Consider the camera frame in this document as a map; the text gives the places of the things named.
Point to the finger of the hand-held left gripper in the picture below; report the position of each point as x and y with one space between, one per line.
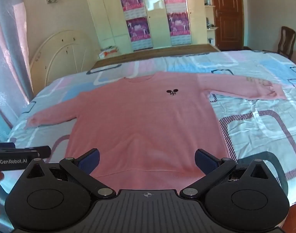
2 145
43 150

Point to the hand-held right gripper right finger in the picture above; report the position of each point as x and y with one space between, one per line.
206 161

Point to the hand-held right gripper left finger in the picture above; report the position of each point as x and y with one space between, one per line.
89 161

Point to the pink sweater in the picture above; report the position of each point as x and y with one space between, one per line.
143 126

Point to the patterned bedsheet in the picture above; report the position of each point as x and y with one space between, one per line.
259 131

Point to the pink and blue curtain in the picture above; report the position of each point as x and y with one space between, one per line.
9 53

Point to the cream arched headboard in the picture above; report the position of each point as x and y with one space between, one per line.
65 53

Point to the orange and white box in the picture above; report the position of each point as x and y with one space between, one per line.
109 52

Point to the brown wooden door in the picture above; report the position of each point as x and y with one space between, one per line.
229 17

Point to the wooden chair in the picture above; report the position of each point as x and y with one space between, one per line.
287 38

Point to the cream corner shelf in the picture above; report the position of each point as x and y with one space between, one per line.
209 6

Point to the cream wardrobe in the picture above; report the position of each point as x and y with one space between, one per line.
154 7

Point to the wooden bed frame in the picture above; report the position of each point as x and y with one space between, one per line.
162 51

